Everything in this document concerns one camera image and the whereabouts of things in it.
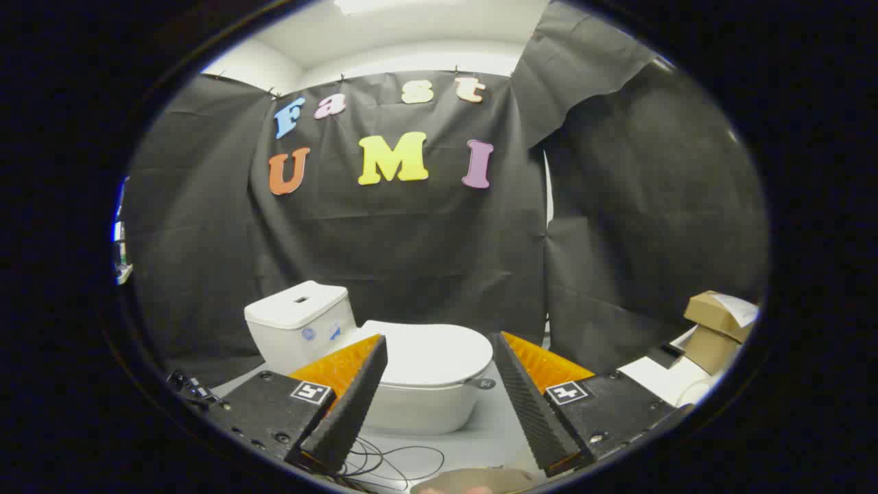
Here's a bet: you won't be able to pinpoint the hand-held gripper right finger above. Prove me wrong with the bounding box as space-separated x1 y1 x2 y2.
491 331 693 479

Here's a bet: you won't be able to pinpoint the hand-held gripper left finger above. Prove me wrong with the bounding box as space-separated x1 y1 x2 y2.
202 334 389 478

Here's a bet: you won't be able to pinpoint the black backdrop cloth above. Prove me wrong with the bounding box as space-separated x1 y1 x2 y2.
123 0 769 388

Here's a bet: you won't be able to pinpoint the thin black cables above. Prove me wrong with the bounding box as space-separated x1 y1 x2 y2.
340 436 447 491

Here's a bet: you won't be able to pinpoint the white board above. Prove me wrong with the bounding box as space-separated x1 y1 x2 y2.
617 329 728 409

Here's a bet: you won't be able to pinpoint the white cluttered equipment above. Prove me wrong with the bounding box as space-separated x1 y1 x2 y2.
112 178 132 285

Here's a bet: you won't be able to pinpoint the cardboard box with white label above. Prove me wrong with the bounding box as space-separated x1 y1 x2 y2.
684 291 760 344

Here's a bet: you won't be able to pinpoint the white toilet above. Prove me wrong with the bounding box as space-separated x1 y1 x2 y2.
244 280 495 436

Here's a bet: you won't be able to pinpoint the white toilet lid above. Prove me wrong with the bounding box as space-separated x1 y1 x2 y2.
353 320 495 389

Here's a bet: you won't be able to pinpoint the plain cardboard box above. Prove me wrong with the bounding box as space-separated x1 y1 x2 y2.
683 326 741 376

